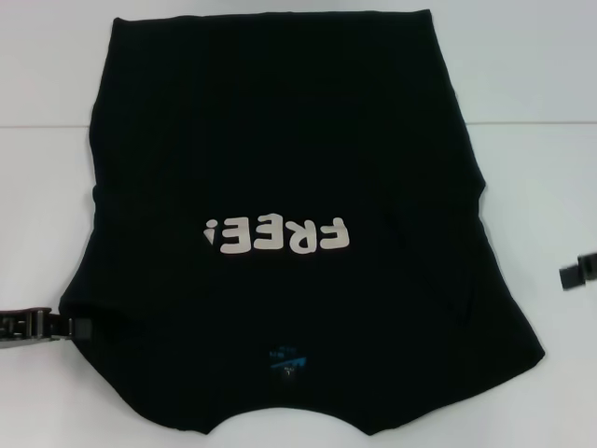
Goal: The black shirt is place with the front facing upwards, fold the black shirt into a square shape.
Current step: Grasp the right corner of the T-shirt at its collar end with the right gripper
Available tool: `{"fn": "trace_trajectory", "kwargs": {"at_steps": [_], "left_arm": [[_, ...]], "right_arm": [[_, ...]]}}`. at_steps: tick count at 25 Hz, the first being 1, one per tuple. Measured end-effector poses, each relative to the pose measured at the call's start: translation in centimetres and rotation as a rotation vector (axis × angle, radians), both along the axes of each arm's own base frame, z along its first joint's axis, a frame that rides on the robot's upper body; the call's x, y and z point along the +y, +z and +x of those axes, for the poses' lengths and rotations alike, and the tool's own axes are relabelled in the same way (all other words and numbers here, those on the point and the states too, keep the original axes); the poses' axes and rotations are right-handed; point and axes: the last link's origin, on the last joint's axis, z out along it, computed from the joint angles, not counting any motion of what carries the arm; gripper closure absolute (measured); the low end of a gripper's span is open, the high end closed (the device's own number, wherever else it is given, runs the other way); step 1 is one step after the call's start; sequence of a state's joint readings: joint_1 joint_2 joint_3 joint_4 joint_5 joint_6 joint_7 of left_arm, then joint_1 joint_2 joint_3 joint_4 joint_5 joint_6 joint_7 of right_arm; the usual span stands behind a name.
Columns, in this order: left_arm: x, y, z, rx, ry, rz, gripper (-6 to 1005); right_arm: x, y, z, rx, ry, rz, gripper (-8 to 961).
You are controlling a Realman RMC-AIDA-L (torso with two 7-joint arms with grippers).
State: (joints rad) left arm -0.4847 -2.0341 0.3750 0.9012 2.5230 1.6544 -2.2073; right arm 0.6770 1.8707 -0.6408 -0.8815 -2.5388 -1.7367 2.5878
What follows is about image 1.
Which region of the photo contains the black shirt with FREE print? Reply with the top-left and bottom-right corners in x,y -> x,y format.
40,17 -> 534,425

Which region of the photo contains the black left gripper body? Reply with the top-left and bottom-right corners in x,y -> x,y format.
0,312 -> 29,345

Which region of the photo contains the reddish brown cable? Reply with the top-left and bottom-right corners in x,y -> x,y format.
0,304 -> 50,315

